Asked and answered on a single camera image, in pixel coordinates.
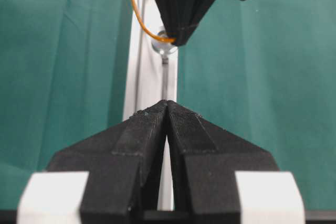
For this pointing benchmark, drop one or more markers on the yellow orange rubber band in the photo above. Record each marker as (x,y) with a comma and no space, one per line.
(144,28)

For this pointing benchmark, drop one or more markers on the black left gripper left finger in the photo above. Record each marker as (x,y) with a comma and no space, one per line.
(124,164)

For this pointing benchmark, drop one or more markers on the aluminium extrusion rail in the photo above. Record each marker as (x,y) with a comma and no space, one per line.
(152,69)

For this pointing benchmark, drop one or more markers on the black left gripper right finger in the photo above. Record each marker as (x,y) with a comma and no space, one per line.
(204,160)

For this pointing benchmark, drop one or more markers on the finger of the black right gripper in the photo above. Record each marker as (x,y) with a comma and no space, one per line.
(171,18)

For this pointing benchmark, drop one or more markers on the green table cloth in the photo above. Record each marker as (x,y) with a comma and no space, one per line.
(262,69)

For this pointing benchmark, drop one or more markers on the silver shaft pulley near left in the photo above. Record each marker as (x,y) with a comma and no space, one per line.
(164,47)

